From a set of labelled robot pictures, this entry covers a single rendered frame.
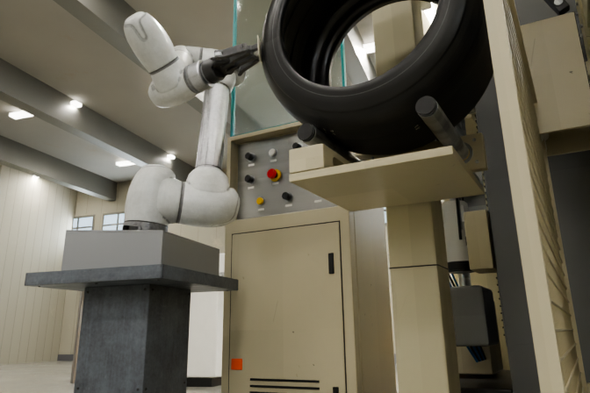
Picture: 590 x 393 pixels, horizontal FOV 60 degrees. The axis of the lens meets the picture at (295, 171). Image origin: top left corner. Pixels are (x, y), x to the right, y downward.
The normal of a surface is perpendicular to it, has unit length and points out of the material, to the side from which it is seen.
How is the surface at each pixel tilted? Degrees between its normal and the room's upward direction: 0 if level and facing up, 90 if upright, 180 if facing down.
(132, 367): 90
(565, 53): 90
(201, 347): 90
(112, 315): 90
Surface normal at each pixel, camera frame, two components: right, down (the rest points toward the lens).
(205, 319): -0.34, -0.28
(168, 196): 0.33, -0.21
